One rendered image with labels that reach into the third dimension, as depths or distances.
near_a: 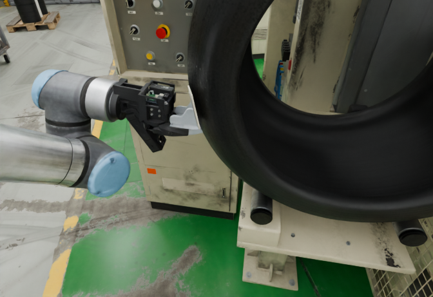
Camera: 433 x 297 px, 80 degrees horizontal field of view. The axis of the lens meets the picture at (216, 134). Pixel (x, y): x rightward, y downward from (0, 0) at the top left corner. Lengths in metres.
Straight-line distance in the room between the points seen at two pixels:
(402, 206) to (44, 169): 0.58
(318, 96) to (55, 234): 1.59
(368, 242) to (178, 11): 0.93
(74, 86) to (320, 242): 0.62
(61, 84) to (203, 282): 1.15
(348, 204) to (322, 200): 0.04
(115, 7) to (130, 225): 1.17
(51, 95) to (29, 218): 1.46
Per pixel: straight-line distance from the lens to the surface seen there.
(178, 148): 1.31
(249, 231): 0.59
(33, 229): 1.95
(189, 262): 1.53
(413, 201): 0.54
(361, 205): 0.53
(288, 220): 0.69
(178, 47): 1.12
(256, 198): 0.56
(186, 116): 0.53
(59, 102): 0.62
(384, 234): 0.75
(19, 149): 0.47
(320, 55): 0.76
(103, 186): 0.54
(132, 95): 0.55
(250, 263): 1.51
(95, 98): 0.57
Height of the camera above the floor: 1.34
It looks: 36 degrees down
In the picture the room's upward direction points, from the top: straight up
